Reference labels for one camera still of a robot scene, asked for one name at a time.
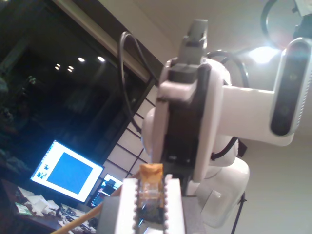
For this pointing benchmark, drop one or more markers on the large computer monitor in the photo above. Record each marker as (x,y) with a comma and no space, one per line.
(70,170)

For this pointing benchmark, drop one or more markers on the small computer monitor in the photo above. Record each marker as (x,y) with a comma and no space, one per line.
(109,187)

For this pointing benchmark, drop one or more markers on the dark cluttered desk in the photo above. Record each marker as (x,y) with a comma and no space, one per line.
(9,200)

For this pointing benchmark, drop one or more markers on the dark glass window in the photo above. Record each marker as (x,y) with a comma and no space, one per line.
(61,97)

